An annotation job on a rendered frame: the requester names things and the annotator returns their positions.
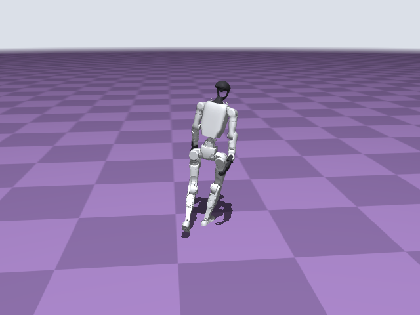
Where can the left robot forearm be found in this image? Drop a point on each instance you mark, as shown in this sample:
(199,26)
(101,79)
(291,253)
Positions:
(195,135)

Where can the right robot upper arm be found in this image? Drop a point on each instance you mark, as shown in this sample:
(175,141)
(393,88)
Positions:
(233,114)

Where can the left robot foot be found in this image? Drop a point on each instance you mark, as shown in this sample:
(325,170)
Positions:
(186,226)

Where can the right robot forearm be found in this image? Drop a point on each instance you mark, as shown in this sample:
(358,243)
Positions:
(232,146)

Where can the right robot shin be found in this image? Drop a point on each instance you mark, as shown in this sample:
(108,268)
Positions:
(212,201)

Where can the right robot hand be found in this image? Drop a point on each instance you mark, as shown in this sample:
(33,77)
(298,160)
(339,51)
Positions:
(229,160)

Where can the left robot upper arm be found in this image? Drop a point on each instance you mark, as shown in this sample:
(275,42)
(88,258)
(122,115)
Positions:
(198,116)

